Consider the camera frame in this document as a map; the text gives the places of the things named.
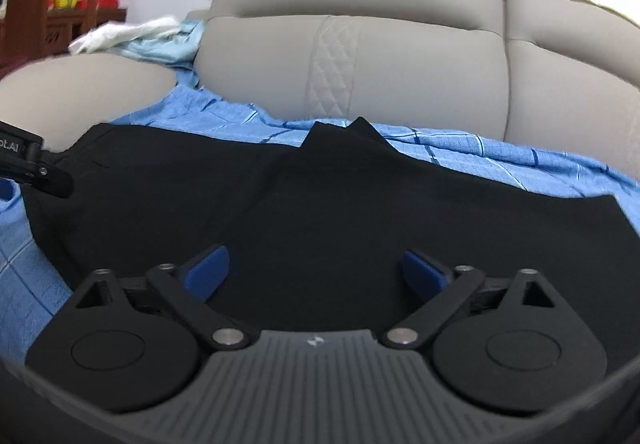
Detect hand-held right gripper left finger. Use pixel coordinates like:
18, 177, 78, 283
75, 245, 253, 351

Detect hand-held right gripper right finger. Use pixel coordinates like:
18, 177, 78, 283
377, 250, 559, 351

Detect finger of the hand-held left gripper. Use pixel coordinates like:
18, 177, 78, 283
0, 156, 75, 199

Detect black pants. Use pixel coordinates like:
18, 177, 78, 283
22, 118, 640, 375

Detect wooden cabinet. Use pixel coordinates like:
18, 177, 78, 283
0, 6, 128, 70

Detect blue checked bed sheet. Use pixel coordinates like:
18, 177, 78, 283
0, 84, 640, 365

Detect white crumpled cloth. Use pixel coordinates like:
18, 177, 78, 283
67, 15, 181, 57

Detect pale blue cloth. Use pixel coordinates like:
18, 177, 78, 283
112, 18, 207, 73

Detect grey leather sofa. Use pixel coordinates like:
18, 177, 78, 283
0, 0, 640, 159

